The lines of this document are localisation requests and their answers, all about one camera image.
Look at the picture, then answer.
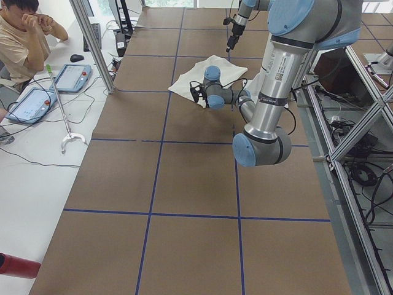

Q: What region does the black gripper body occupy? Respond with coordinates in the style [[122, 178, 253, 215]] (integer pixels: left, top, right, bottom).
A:
[[189, 81, 206, 103], [223, 17, 245, 46]]

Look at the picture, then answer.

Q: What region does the white long-sleeve cat shirt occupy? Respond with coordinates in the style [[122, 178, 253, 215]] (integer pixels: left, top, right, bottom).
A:
[[168, 55, 248, 108]]

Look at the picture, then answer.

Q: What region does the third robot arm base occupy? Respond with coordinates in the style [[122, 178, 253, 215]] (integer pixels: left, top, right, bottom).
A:
[[364, 44, 392, 75]]

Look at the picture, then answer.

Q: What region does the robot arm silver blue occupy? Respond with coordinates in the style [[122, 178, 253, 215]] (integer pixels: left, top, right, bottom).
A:
[[223, 0, 274, 53], [190, 0, 362, 167]]

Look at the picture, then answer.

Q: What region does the black keyboard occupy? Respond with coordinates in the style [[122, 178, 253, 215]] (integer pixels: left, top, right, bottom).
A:
[[82, 23, 102, 52]]

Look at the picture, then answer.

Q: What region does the blue teach pendant far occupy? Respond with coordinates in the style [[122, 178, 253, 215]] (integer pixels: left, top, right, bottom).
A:
[[53, 64, 92, 93]]

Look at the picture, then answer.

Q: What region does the blue teach pendant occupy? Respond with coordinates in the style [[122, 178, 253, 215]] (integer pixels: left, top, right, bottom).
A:
[[6, 87, 57, 124], [53, 64, 92, 93]]

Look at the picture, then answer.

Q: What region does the black computer mouse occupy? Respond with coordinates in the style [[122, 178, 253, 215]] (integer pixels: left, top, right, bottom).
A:
[[69, 54, 84, 63]]

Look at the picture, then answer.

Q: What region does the reacher grabber stick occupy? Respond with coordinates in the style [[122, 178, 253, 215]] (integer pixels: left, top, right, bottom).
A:
[[45, 63, 89, 154]]

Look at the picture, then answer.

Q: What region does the blue teach pendant near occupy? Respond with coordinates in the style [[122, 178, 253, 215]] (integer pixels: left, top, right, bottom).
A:
[[6, 87, 57, 124]]

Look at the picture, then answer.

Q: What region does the person in beige shirt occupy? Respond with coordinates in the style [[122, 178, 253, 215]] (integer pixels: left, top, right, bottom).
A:
[[1, 0, 68, 90]]

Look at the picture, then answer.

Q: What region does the red bottle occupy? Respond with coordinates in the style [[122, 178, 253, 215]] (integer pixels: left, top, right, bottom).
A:
[[1, 253, 41, 279]]

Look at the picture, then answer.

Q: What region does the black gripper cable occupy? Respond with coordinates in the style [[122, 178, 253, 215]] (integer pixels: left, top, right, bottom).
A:
[[189, 78, 297, 136]]

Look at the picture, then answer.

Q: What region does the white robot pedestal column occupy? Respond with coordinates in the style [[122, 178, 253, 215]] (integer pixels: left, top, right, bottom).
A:
[[238, 36, 294, 112]]

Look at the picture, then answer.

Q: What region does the aluminium frame post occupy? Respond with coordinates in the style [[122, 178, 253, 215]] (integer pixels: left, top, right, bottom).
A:
[[69, 0, 115, 94]]

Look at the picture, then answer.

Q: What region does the black cable bundle below table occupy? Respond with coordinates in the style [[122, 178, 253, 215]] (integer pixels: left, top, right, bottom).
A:
[[346, 159, 393, 216]]

